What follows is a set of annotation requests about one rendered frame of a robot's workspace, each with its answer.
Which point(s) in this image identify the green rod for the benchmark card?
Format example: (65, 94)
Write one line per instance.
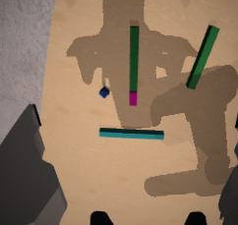
(202, 57)
(134, 57)

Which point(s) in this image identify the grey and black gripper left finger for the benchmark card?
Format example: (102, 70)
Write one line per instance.
(30, 192)

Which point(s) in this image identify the small dark blue cube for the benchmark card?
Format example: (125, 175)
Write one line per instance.
(104, 92)

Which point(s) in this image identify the magenta block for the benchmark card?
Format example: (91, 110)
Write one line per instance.
(133, 98)

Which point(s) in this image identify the turquoise rod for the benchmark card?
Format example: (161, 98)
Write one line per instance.
(131, 134)

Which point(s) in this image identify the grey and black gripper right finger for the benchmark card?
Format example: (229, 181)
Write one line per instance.
(228, 202)

